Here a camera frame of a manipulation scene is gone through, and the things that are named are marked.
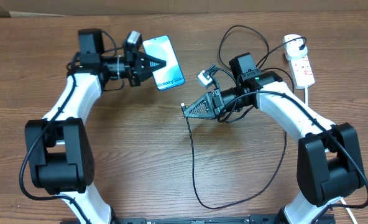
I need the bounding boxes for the black smartphone with blue screen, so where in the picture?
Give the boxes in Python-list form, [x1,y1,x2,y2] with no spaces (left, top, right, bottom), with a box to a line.
[142,34,186,91]

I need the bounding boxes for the black USB charging cable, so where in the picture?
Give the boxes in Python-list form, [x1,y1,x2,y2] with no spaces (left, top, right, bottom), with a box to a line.
[180,24,308,210]

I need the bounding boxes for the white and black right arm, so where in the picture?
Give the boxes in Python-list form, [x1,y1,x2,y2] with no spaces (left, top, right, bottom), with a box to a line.
[181,53,368,223]

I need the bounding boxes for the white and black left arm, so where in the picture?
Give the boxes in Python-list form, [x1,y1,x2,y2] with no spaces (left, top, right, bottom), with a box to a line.
[19,28,166,223]

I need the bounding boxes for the white charger plug adapter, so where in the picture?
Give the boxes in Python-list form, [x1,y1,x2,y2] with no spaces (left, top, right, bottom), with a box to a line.
[283,34,308,61]

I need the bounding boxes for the white power strip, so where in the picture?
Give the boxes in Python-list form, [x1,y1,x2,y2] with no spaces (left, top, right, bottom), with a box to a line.
[288,54,315,89]

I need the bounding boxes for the white power strip cord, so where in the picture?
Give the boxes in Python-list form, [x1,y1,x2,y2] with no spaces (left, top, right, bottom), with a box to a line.
[303,86,359,224]

